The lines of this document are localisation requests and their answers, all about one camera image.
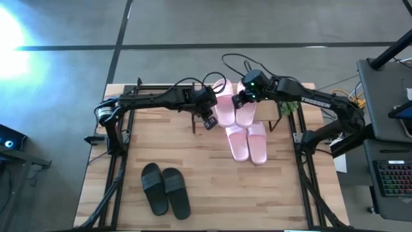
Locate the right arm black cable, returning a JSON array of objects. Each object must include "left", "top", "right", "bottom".
[{"left": 221, "top": 53, "right": 275, "bottom": 81}]

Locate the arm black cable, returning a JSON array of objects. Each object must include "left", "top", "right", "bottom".
[
  {"left": 221, "top": 53, "right": 275, "bottom": 81},
  {"left": 173, "top": 71, "right": 227, "bottom": 95}
]

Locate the backlit computer keyboard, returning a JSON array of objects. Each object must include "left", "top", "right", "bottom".
[{"left": 373, "top": 160, "right": 412, "bottom": 198}]

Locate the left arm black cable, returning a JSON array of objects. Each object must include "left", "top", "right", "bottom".
[{"left": 173, "top": 71, "right": 227, "bottom": 95}]

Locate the black tablet screen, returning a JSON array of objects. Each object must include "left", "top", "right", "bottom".
[{"left": 388, "top": 101, "right": 412, "bottom": 138}]

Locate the white paper sheet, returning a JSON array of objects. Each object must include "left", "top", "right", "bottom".
[{"left": 333, "top": 138, "right": 348, "bottom": 174}]

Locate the black pole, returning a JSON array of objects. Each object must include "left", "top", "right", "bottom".
[{"left": 368, "top": 28, "right": 412, "bottom": 71}]

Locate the wooden shelf with black legs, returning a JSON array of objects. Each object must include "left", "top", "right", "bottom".
[{"left": 191, "top": 82, "right": 283, "bottom": 133}]

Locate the black device with blue light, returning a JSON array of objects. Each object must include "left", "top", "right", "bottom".
[{"left": 0, "top": 124, "right": 28, "bottom": 152}]

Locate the green artificial plant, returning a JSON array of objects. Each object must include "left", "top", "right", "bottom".
[{"left": 279, "top": 100, "right": 300, "bottom": 117}]

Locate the pink rubber slide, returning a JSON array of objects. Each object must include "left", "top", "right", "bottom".
[
  {"left": 212, "top": 79, "right": 236, "bottom": 128},
  {"left": 225, "top": 124, "right": 250, "bottom": 162},
  {"left": 236, "top": 80, "right": 258, "bottom": 129},
  {"left": 247, "top": 121, "right": 268, "bottom": 166}
]

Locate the grey workstation desk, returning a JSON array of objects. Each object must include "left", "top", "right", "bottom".
[{"left": 356, "top": 57, "right": 412, "bottom": 223}]

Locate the black rubber slide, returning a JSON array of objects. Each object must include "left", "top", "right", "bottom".
[
  {"left": 162, "top": 167, "right": 191, "bottom": 220},
  {"left": 140, "top": 162, "right": 169, "bottom": 217}
]

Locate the yellow cable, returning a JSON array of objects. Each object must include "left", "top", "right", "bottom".
[{"left": 328, "top": 88, "right": 366, "bottom": 109}]

